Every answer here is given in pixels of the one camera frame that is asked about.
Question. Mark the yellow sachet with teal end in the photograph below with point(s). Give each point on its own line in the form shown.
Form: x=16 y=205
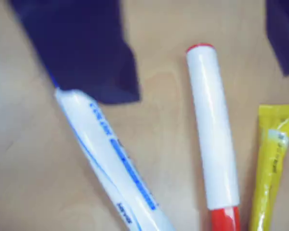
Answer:
x=267 y=180

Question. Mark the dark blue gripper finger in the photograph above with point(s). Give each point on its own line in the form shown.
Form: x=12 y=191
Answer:
x=82 y=48
x=285 y=36

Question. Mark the white marker pen red cap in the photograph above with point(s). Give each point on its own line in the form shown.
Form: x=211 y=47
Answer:
x=214 y=130

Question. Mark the white marker pen blue cap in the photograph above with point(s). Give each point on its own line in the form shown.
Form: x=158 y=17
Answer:
x=103 y=156

